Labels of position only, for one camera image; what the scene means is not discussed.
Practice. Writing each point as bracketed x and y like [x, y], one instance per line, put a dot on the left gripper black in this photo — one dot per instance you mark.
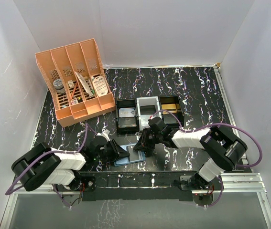
[113, 150]

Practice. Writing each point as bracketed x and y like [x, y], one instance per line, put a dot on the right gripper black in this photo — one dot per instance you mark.
[146, 140]

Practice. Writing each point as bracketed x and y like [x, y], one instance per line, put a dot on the black credit card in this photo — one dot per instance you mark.
[135, 156]
[147, 109]

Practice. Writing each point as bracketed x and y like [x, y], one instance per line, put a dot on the blue leather card holder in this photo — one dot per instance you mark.
[124, 161]

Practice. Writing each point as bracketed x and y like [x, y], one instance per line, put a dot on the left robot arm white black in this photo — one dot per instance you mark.
[46, 165]

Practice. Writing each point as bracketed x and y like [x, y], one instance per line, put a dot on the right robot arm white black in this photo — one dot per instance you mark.
[224, 148]

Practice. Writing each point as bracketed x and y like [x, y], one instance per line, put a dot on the silver card in tray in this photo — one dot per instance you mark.
[127, 112]

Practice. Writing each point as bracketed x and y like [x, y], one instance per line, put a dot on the white plastic bin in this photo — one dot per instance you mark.
[142, 101]

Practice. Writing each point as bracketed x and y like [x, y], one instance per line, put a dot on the black tray left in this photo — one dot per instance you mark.
[127, 119]

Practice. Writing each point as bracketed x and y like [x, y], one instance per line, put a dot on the black tray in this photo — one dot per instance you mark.
[167, 117]
[127, 119]

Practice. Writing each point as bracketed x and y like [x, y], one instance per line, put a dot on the gold box in tray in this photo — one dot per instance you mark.
[173, 107]

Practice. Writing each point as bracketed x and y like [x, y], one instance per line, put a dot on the black tray right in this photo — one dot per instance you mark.
[167, 117]

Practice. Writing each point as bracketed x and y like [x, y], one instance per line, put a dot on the white labelled blister pack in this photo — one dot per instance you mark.
[100, 85]

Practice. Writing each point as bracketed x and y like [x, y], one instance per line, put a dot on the white paper packet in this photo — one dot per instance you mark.
[84, 84]

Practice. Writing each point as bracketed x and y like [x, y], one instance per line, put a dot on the orange pencil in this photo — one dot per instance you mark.
[74, 90]

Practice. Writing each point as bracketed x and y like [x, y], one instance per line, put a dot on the small white eraser box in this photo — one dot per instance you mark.
[71, 84]

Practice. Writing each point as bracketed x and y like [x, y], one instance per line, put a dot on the orange plastic file organizer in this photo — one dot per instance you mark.
[62, 63]

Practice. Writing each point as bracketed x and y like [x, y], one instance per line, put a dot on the roll of tape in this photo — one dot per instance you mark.
[58, 86]

